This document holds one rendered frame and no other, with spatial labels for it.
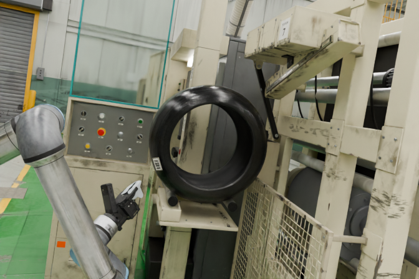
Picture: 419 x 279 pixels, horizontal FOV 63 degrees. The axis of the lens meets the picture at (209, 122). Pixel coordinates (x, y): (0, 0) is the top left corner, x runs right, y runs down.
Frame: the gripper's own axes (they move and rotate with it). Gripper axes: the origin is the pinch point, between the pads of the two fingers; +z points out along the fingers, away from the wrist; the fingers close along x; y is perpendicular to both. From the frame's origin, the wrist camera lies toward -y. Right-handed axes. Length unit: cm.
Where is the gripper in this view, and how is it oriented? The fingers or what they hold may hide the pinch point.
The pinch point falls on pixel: (137, 181)
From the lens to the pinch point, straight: 146.2
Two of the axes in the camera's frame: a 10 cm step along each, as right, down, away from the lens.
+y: 4.8, 8.1, 3.4
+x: 7.6, -1.9, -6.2
